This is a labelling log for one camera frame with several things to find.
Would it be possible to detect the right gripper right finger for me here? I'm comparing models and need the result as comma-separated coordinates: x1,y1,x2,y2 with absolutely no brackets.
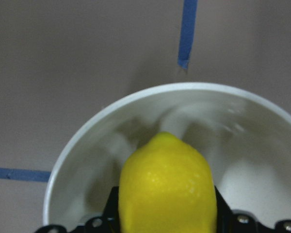
215,189,291,233

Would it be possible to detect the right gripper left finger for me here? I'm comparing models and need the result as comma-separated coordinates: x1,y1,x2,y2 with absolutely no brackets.
36,186,123,233

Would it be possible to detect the yellow lemon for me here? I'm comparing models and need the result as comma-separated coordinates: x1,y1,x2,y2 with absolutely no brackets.
118,132,217,233

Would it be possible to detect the white ceramic bowl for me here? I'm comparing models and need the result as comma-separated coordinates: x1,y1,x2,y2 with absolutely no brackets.
43,83,291,230

